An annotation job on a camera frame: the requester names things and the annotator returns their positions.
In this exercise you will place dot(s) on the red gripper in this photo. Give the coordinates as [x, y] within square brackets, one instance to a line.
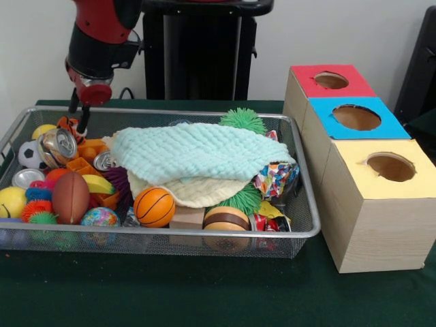
[95, 95]

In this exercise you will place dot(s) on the orange striped plush tiger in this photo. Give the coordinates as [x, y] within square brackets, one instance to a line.
[68, 123]

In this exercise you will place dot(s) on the mint green waffle cloth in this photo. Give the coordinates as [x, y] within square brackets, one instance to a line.
[197, 153]

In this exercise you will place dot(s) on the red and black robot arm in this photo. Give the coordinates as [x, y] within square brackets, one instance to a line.
[98, 37]

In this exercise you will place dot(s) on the metal mesh bin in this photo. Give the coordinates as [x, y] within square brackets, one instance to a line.
[136, 245]

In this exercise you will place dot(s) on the plain orange-red ball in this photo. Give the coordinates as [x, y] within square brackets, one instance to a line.
[56, 174]

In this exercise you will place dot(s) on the brown toy football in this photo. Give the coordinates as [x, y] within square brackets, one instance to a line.
[70, 197]

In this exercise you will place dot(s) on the globe print ball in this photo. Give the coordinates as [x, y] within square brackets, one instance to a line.
[100, 217]

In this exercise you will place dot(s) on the yellow smiley ball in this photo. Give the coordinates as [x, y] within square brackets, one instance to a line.
[12, 201]

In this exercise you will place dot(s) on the orange toy basketball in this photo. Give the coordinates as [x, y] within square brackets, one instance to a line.
[154, 207]

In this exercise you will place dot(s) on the cream waffle cloth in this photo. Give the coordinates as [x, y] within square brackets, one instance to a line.
[204, 194]

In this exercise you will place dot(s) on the green spiky ball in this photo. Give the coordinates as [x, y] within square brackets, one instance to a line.
[243, 121]

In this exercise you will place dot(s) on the toy hamburger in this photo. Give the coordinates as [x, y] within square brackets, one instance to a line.
[226, 219]

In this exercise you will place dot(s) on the colourful patterned wrapper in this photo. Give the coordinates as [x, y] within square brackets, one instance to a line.
[276, 178]

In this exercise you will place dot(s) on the dark green side tablecloth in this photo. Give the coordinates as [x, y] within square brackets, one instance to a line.
[425, 126]

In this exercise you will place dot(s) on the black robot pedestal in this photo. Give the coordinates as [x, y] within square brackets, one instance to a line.
[204, 51]

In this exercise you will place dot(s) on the black furniture frame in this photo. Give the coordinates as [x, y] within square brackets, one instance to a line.
[420, 68]

